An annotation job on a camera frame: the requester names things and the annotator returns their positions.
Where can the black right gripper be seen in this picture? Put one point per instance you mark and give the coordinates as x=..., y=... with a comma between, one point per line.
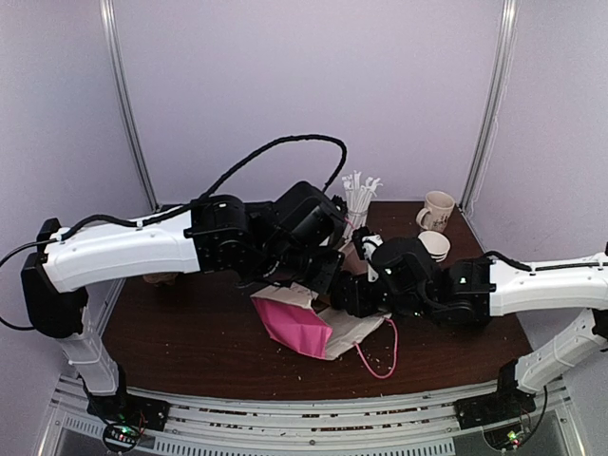
x=346, y=298

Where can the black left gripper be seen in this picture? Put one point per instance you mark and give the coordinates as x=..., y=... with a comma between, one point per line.
x=322, y=282

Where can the paper cakes bag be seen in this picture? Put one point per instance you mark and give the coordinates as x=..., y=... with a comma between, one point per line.
x=290, y=319

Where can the stack of brown paper cups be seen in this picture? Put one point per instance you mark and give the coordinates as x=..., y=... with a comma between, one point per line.
x=436, y=244

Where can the cardboard cup carrier stack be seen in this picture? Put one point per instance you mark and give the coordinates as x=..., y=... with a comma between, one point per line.
x=161, y=279

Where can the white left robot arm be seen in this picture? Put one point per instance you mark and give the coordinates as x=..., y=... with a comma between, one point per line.
x=287, y=241

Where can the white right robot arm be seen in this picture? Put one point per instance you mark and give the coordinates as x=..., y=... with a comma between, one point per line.
x=405, y=279

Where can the white stirrers in holder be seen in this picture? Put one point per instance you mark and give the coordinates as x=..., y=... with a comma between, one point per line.
x=359, y=191

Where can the white ceramic mug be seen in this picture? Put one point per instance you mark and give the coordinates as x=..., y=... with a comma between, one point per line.
x=437, y=209

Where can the right aluminium frame post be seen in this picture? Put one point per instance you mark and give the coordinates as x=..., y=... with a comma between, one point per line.
x=497, y=87

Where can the aluminium frame post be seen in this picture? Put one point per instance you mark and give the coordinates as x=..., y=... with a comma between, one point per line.
x=497, y=87
x=108, y=16

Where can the left aluminium frame post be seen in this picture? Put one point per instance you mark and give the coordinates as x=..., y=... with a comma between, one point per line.
x=108, y=16

